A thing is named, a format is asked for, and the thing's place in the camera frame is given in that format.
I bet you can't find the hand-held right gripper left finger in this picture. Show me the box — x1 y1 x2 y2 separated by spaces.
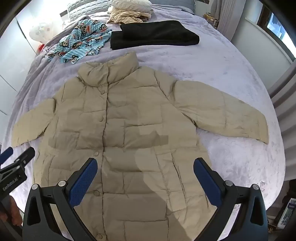
21 158 99 241

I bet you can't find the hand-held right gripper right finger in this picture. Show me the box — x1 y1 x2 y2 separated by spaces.
193 158 269 241

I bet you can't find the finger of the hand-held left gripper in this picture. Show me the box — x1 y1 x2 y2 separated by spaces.
13 147 36 171
0 147 14 168

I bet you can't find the beige puffer jacket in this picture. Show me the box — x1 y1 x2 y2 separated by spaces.
11 51 269 241

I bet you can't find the person's left hand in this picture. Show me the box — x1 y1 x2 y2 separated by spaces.
0 196 23 224

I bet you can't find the printed box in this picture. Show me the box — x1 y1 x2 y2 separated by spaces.
275 199 296 230

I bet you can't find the white wardrobe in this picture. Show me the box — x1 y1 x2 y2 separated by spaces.
0 5 77 149

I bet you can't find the lavender plush blanket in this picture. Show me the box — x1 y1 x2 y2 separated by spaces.
2 5 288 241

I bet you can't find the white plush toy bag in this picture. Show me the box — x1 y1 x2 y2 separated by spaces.
29 17 55 43

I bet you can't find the blue monkey print garment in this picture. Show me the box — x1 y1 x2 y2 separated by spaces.
47 19 113 64

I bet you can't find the black folded garment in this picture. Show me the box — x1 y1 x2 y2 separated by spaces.
110 20 200 50

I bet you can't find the grey quilted pillow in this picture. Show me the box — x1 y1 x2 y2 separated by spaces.
67 0 116 21

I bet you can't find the grey pleated curtain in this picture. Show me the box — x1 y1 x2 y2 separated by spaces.
211 0 245 40

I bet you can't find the yellow box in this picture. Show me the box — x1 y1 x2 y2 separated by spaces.
203 13 220 29

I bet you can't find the beige striped garment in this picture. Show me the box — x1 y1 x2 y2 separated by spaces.
107 6 154 24

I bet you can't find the window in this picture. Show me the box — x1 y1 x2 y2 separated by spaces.
264 11 296 61

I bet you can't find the plain blue-grey pillow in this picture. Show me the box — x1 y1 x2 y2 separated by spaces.
151 0 195 14

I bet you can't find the white knitted cushion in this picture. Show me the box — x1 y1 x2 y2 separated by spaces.
110 0 152 12

